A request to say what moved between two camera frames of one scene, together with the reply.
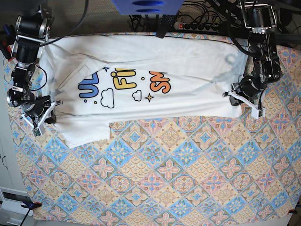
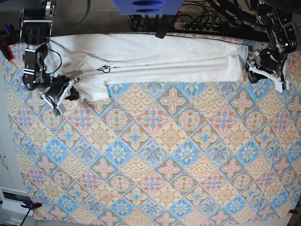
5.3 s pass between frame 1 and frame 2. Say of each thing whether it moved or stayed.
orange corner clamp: stayed
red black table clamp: stayed
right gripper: moved
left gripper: moved
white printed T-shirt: moved
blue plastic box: stayed
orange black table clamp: stayed
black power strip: stayed
